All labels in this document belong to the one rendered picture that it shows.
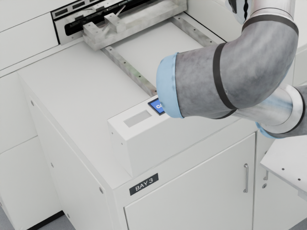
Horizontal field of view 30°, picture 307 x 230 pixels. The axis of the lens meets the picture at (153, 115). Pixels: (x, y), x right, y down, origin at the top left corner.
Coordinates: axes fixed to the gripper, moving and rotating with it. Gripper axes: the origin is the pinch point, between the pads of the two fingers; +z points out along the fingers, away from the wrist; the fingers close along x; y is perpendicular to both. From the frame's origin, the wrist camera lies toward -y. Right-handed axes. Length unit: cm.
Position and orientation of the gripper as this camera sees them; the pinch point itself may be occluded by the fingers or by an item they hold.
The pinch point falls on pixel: (244, 20)
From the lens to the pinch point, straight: 148.5
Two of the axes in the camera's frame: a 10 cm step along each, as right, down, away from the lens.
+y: -5.5, -5.3, 6.5
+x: -8.3, 4.3, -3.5
